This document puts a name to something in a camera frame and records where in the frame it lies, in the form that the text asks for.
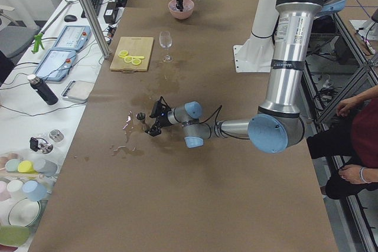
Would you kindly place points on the steel jigger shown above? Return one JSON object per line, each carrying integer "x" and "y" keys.
{"x": 141, "y": 116}

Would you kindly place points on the clear wine glass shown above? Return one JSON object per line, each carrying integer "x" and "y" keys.
{"x": 165, "y": 41}

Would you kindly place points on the pink bowl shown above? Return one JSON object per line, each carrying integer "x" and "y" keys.
{"x": 188, "y": 8}

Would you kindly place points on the wooden cutting board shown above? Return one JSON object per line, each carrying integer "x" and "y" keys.
{"x": 135, "y": 46}

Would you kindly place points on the lemon slice three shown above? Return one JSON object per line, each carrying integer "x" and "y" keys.
{"x": 136, "y": 61}

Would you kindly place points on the lemon slice one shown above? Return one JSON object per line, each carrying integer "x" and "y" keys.
{"x": 123, "y": 53}

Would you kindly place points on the lemon slice two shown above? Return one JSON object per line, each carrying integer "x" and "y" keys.
{"x": 128, "y": 59}

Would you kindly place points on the small digital scale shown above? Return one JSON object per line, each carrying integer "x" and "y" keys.
{"x": 77, "y": 91}

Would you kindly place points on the small steel cup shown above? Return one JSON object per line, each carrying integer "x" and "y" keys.
{"x": 56, "y": 135}

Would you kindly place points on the upper teach pendant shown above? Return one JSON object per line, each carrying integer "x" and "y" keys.
{"x": 73, "y": 37}

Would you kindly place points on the teach pendant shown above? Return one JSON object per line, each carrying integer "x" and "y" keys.
{"x": 73, "y": 37}
{"x": 56, "y": 64}

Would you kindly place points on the black computer mouse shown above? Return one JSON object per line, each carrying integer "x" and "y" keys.
{"x": 70, "y": 18}

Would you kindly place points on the lower teach pendant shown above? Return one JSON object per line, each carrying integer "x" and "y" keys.
{"x": 56, "y": 64}

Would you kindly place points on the black water bottle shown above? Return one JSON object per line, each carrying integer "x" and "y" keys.
{"x": 42, "y": 89}

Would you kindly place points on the white plate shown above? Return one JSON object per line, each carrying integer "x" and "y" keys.
{"x": 24, "y": 213}

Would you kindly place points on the person in red shirt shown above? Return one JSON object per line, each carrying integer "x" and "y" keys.
{"x": 358, "y": 140}

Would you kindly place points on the aluminium frame post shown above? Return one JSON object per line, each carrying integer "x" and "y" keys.
{"x": 96, "y": 29}

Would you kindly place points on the white pedestal column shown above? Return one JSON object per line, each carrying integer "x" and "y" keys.
{"x": 256, "y": 53}

